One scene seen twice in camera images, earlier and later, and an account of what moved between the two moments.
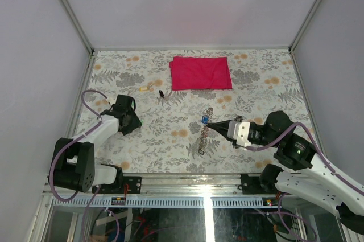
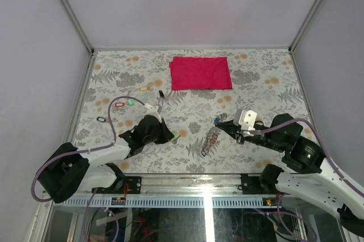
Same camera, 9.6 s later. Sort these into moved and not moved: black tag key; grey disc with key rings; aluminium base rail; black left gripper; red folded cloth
Moved: black left gripper; grey disc with key rings
Not moved: red folded cloth; black tag key; aluminium base rail
